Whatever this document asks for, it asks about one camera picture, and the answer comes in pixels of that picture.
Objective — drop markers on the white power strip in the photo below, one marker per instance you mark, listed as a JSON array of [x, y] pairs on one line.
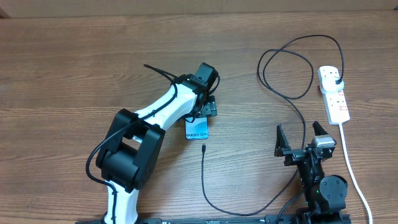
[[335, 103]]

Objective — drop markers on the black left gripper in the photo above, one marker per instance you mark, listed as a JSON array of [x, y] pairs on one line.
[[209, 108]]

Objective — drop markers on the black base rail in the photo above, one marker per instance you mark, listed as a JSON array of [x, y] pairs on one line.
[[268, 219]]

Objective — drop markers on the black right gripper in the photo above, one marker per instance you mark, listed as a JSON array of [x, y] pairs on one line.
[[293, 155]]

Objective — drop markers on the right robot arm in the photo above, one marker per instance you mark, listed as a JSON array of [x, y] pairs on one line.
[[324, 194]]

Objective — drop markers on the Samsung Galaxy smartphone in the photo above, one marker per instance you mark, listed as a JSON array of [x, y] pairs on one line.
[[196, 128]]

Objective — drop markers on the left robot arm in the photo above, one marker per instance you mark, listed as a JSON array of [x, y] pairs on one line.
[[125, 160]]

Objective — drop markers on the white charger plug adapter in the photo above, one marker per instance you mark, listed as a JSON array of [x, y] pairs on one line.
[[331, 85]]

